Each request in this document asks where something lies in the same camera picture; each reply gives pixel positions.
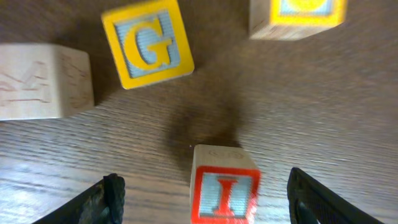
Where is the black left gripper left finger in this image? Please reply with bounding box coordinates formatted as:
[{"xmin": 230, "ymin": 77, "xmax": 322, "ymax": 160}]
[{"xmin": 34, "ymin": 173, "xmax": 126, "ymax": 224}]

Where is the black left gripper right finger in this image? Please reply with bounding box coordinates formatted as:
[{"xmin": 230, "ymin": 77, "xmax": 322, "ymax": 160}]
[{"xmin": 287, "ymin": 167, "xmax": 382, "ymax": 224}]

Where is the red letter I block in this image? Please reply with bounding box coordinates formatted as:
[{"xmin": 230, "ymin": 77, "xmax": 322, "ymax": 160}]
[{"xmin": 190, "ymin": 144, "xmax": 261, "ymax": 224}]

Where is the plain wooden K block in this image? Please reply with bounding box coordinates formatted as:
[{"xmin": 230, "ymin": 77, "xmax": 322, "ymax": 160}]
[{"xmin": 1, "ymin": 43, "xmax": 95, "ymax": 121}]

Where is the yellow letter G block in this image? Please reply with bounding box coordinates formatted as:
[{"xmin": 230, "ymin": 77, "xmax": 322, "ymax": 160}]
[{"xmin": 101, "ymin": 0, "xmax": 195, "ymax": 90}]

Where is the yellow framed wooden block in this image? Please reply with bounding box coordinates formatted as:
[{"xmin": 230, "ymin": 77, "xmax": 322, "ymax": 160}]
[{"xmin": 248, "ymin": 0, "xmax": 348, "ymax": 40}]

